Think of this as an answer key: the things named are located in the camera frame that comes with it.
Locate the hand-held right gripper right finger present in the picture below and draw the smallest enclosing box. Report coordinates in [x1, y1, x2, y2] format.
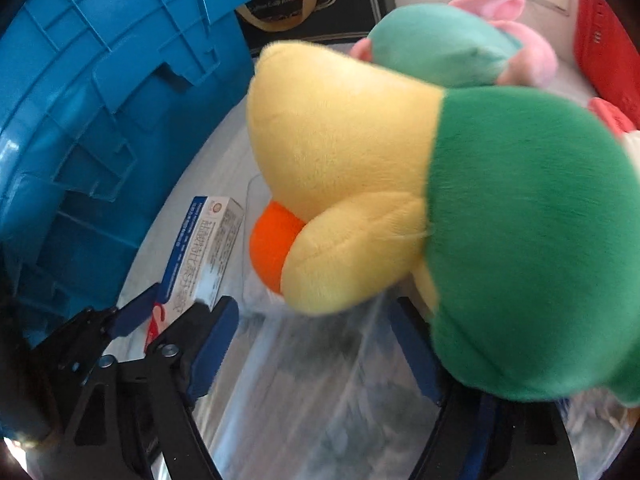
[387, 297, 576, 480]

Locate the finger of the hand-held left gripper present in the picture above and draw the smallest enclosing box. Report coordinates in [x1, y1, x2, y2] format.
[30, 284, 161, 381]

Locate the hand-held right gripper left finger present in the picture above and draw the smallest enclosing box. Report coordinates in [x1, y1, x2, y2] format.
[55, 296, 241, 480]

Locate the white medicine box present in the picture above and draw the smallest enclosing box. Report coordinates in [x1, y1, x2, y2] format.
[145, 195, 246, 353]

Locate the blue plastic crate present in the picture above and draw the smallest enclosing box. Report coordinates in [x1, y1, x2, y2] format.
[0, 0, 266, 356]

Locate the yellow duck plush toy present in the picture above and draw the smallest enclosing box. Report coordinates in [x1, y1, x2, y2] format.
[246, 42, 640, 408]

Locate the pink pig plush toy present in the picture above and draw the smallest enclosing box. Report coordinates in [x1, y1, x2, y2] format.
[349, 0, 559, 90]

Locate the clear plastic bag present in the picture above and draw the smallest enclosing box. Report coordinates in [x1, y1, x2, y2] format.
[210, 175, 481, 480]

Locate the pink patterned packet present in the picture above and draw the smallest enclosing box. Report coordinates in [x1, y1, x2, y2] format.
[587, 97, 640, 136]

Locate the black gift bag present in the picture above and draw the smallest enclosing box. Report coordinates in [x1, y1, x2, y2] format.
[235, 0, 396, 56]

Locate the red plastic case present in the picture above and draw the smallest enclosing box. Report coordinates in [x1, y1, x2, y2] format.
[572, 0, 640, 113]

